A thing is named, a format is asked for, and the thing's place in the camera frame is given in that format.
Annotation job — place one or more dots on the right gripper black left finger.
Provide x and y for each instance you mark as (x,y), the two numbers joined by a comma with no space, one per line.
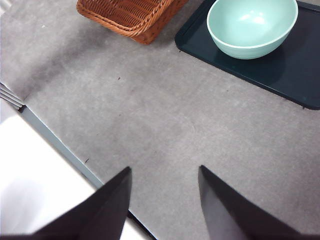
(100,215)

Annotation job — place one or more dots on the teal ribbed bowl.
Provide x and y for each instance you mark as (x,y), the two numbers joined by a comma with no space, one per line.
(250,27)

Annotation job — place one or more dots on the grey metal frame bars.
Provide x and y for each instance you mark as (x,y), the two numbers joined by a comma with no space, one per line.
(11,96)

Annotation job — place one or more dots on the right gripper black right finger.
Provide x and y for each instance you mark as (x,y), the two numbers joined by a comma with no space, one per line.
(230,217)

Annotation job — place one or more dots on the brown wicker basket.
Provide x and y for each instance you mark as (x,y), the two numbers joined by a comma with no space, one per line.
(130,15)

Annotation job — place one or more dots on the dark rectangular tray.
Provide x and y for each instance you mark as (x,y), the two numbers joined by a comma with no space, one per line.
(287,75)

